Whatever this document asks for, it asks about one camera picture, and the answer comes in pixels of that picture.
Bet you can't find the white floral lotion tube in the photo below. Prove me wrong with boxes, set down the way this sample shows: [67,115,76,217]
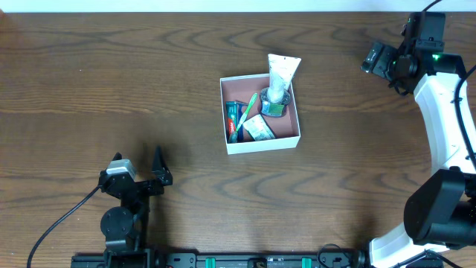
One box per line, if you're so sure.
[268,54,301,91]

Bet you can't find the blue disposable razor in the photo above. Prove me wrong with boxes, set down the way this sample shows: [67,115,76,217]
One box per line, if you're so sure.
[236,103,248,142]

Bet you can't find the green white soap bar pack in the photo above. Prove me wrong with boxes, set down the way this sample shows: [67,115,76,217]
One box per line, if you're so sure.
[243,114,276,141]

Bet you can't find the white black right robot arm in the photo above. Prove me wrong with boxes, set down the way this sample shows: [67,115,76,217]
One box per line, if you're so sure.
[361,10,475,267]

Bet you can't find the white box pink interior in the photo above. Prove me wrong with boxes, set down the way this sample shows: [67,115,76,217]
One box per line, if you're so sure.
[220,74,300,155]

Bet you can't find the Colgate toothpaste tube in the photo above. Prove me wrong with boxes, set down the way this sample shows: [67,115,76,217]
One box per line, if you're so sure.
[225,101,239,137]

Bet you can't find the clear blue soap pump bottle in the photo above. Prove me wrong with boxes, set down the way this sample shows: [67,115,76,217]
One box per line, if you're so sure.
[260,76,290,118]

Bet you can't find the green white toothbrush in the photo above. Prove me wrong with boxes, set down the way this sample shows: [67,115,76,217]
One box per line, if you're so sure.
[229,93,258,143]

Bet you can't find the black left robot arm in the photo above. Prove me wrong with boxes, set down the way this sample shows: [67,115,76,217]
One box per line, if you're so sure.
[98,146,173,267]

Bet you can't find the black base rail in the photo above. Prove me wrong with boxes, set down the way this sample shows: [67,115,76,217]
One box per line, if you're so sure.
[71,252,369,268]

